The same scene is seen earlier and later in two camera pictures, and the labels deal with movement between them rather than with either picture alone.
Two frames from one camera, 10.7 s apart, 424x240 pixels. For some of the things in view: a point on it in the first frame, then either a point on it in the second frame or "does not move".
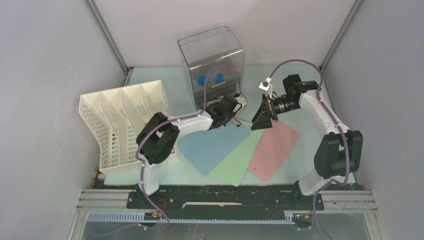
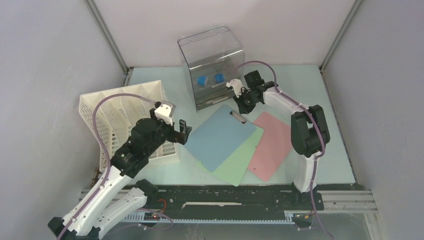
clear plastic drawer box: x=216 y=62 does not move
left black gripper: x=231 y=113 -> x=180 y=136
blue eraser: x=201 y=80 does not move
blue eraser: x=219 y=78 does not move
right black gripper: x=267 y=110 -> x=243 y=109
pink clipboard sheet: x=275 y=144 does not move
